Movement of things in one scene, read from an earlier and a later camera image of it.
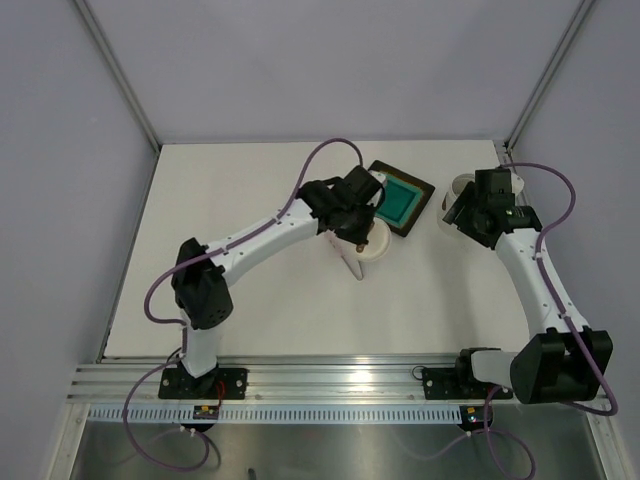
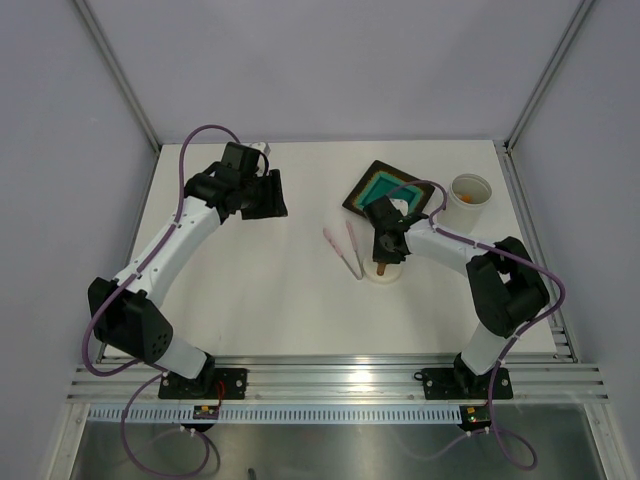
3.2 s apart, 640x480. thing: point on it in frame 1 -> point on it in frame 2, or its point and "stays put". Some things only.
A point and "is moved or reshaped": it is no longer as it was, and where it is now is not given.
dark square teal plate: (405, 198) stays put
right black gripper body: (468, 225) -> (381, 252)
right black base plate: (459, 382) stays put
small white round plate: (379, 242) is moved or reshaped
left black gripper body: (357, 225) -> (247, 185)
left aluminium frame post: (102, 44) stays put
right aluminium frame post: (547, 74) stays put
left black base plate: (176, 383) stays put
